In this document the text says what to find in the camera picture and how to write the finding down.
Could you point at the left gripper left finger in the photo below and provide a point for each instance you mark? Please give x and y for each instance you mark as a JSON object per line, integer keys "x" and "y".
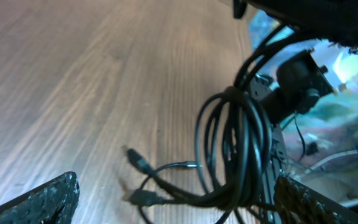
{"x": 52, "y": 202}

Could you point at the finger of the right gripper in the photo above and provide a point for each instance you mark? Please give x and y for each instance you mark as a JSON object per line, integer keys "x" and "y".
{"x": 336, "y": 21}

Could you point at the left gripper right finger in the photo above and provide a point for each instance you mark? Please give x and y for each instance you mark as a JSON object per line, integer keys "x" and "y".
{"x": 297, "y": 203}

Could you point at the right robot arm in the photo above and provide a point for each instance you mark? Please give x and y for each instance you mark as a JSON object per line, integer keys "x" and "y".
{"x": 301, "y": 83}

